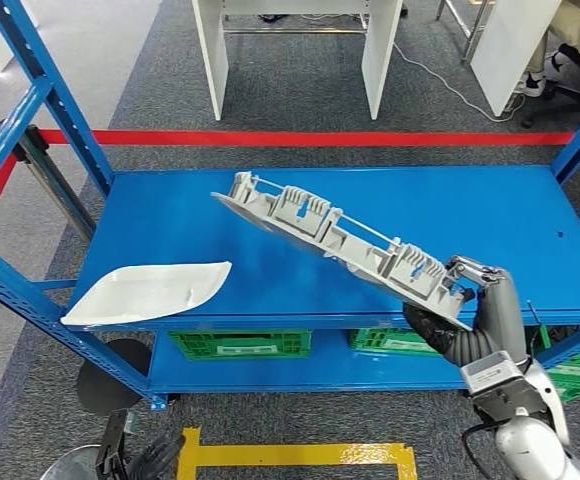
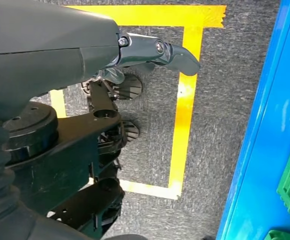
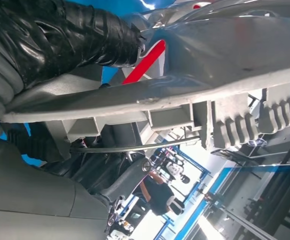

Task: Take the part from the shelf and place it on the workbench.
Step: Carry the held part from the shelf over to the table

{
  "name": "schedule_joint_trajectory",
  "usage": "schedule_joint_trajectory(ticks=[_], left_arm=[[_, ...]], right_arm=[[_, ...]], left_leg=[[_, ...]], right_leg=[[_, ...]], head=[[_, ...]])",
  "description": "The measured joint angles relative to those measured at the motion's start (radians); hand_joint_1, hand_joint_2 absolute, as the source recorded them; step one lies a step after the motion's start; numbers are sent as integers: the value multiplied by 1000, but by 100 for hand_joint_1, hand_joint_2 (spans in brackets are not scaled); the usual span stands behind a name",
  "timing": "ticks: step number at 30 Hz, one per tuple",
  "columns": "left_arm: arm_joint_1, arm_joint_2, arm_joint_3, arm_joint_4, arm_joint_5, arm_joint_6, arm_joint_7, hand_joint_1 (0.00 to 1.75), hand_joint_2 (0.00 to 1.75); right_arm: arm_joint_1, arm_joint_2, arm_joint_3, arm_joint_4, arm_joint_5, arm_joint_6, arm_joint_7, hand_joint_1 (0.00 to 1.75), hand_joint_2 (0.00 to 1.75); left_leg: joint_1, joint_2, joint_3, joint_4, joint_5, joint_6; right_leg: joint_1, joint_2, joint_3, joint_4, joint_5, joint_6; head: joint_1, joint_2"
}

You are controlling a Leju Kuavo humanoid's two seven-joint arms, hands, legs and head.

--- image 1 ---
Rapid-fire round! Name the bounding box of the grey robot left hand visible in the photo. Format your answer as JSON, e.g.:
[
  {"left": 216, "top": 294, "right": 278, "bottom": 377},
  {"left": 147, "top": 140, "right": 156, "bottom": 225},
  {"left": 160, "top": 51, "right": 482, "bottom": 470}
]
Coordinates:
[{"left": 137, "top": 433, "right": 187, "bottom": 480}]

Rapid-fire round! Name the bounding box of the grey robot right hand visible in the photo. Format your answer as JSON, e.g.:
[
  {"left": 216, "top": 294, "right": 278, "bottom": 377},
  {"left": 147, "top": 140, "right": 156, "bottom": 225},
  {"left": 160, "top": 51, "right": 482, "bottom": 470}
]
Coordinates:
[{"left": 402, "top": 254, "right": 528, "bottom": 362}]

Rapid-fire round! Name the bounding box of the grey plastic hubcap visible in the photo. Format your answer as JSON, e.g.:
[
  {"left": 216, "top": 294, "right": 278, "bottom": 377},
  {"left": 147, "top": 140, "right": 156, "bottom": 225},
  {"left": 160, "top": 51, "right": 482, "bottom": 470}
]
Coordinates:
[{"left": 211, "top": 170, "right": 477, "bottom": 333}]

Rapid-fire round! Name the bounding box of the white plastic trim part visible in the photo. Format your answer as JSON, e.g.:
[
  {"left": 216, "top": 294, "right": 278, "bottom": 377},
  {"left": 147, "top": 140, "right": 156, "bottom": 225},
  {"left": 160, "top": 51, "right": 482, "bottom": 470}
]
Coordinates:
[{"left": 60, "top": 261, "right": 233, "bottom": 328}]

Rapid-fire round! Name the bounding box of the blue metal shelf rack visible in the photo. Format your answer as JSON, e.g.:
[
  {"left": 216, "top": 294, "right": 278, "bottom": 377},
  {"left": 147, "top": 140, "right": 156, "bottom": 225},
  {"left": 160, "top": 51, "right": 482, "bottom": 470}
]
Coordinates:
[{"left": 0, "top": 0, "right": 580, "bottom": 412}]

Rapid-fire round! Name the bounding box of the barrier stanchion dark base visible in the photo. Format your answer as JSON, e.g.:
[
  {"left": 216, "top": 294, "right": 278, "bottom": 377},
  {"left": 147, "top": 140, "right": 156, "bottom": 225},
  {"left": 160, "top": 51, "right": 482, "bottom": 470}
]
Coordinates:
[{"left": 0, "top": 122, "right": 152, "bottom": 417}]

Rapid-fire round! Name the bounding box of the white desk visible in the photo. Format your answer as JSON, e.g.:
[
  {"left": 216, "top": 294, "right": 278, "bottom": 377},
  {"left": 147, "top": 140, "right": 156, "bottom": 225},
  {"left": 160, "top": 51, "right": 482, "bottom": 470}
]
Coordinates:
[
  {"left": 192, "top": 0, "right": 403, "bottom": 122},
  {"left": 470, "top": 0, "right": 562, "bottom": 118}
]

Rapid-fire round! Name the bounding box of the person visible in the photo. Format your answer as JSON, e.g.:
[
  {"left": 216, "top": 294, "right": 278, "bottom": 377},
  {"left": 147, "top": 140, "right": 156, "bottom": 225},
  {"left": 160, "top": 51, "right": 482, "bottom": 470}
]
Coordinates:
[{"left": 515, "top": 0, "right": 580, "bottom": 99}]

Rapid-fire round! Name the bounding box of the white cable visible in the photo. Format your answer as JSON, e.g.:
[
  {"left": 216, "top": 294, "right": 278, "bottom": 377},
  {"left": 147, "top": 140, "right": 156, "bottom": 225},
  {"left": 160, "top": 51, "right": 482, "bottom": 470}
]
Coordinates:
[{"left": 392, "top": 40, "right": 526, "bottom": 124}]

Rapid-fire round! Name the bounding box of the chrome desk frame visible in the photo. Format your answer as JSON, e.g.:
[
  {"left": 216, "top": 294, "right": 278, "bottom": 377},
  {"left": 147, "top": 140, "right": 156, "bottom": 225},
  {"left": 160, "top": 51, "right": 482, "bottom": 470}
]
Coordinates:
[{"left": 435, "top": 0, "right": 494, "bottom": 64}]

